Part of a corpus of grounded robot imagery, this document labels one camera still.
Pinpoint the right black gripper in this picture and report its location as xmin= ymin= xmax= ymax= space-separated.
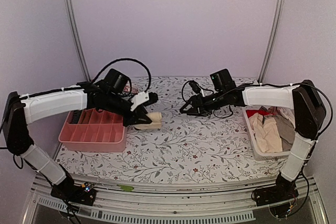
xmin=179 ymin=90 xmax=226 ymax=118

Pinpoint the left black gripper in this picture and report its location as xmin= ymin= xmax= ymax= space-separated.
xmin=106 ymin=92 xmax=152 ymax=127

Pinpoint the cream underwear navy trim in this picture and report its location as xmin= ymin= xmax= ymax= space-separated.
xmin=134 ymin=112 xmax=162 ymax=130

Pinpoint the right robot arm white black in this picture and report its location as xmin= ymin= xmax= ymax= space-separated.
xmin=180 ymin=69 xmax=327 ymax=201

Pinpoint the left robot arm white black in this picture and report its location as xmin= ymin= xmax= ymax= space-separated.
xmin=1 ymin=69 xmax=158 ymax=200

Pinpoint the brown rolled underwear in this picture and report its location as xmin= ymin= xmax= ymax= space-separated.
xmin=80 ymin=110 xmax=92 ymax=124

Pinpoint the black white rolled underwear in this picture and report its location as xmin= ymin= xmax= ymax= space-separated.
xmin=70 ymin=110 xmax=82 ymax=124

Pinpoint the small patterned bowl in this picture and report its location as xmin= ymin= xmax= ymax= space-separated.
xmin=122 ymin=84 xmax=139 ymax=96

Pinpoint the pink divided organizer box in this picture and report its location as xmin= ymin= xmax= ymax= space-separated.
xmin=58 ymin=109 xmax=127 ymax=153

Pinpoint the floral patterned table mat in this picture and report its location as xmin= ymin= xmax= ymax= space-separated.
xmin=56 ymin=77 xmax=285 ymax=184

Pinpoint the red garment in basket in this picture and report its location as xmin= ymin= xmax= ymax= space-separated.
xmin=246 ymin=110 xmax=272 ymax=118

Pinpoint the green tape piece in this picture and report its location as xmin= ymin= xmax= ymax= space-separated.
xmin=118 ymin=184 xmax=134 ymax=192

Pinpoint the cream garment in basket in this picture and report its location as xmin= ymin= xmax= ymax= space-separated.
xmin=249 ymin=114 xmax=283 ymax=153

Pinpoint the white plastic laundry basket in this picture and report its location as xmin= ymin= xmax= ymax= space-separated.
xmin=242 ymin=106 xmax=295 ymax=161

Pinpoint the grey garment in basket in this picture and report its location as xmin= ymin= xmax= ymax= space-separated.
xmin=274 ymin=115 xmax=295 ymax=152

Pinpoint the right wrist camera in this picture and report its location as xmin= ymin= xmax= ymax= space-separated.
xmin=189 ymin=80 xmax=205 ymax=97

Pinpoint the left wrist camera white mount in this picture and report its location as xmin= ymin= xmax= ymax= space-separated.
xmin=130 ymin=91 xmax=159 ymax=112

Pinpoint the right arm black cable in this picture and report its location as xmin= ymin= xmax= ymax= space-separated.
xmin=181 ymin=80 xmax=234 ymax=119

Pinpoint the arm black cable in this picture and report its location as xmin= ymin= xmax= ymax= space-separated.
xmin=181 ymin=80 xmax=234 ymax=119
xmin=90 ymin=58 xmax=152 ymax=91

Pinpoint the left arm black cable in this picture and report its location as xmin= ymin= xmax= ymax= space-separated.
xmin=90 ymin=58 xmax=152 ymax=91

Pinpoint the aluminium front rail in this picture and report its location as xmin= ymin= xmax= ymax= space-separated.
xmin=22 ymin=175 xmax=332 ymax=223

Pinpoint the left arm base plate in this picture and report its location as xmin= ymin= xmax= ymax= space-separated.
xmin=51 ymin=184 xmax=97 ymax=206

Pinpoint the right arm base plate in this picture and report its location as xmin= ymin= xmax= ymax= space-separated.
xmin=251 ymin=185 xmax=299 ymax=206

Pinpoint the right aluminium frame post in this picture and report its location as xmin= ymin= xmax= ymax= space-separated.
xmin=258 ymin=0 xmax=285 ymax=83

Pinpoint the aluminium frame post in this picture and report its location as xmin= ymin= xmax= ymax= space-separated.
xmin=258 ymin=0 xmax=285 ymax=83
xmin=64 ymin=0 xmax=90 ymax=81

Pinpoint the left aluminium frame post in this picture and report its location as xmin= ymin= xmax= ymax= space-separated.
xmin=64 ymin=0 xmax=90 ymax=81

